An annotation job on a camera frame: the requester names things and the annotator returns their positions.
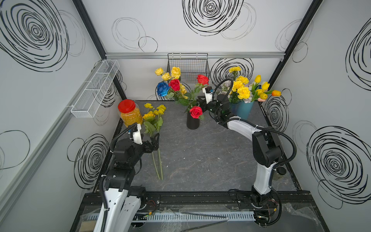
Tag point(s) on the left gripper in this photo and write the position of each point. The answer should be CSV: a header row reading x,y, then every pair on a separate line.
x,y
154,144

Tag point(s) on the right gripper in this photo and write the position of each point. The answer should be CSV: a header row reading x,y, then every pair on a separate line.
x,y
203,105

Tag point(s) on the sunflower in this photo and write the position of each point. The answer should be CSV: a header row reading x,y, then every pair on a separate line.
x,y
150,123

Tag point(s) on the black vase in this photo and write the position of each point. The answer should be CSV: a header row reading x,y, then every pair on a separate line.
x,y
191,122

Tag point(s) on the yellow rose stem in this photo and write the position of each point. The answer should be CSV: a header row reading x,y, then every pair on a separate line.
x,y
167,77

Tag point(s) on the yellow poppy stem large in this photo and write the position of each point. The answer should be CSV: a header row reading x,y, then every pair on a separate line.
x,y
159,112

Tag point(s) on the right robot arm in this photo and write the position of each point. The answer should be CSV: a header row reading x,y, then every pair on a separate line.
x,y
267,148

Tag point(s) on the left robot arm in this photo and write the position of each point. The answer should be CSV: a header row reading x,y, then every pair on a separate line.
x,y
120,200

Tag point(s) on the teal ceramic vase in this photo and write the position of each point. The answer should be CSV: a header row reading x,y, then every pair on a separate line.
x,y
241,109

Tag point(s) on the yellow carnation bouquet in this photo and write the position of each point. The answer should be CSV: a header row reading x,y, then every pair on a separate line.
x,y
238,90

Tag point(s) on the red rose low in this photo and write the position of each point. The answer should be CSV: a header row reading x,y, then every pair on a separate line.
x,y
196,112

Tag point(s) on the red lid plastic jar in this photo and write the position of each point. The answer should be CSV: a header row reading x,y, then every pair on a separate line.
x,y
129,112

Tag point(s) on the yellow tulip bouquet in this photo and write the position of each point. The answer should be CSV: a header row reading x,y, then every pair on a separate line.
x,y
259,90

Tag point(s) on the red rose top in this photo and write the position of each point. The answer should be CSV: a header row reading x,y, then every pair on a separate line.
x,y
176,86

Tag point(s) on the blue rose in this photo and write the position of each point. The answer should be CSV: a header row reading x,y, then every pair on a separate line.
x,y
162,89

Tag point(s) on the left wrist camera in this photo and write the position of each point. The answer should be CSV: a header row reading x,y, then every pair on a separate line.
x,y
136,134

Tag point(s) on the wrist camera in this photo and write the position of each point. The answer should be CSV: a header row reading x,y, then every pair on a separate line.
x,y
208,93
136,134

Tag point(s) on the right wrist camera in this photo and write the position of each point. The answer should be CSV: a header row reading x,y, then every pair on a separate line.
x,y
208,93

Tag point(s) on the black wire basket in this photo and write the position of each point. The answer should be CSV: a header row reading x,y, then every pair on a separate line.
x,y
191,65

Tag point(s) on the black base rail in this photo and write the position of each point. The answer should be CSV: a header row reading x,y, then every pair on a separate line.
x,y
233,198

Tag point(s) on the white wire shelf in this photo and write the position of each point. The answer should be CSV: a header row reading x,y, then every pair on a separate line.
x,y
99,91

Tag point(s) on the white cable duct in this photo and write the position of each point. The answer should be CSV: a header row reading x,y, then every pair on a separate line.
x,y
193,217

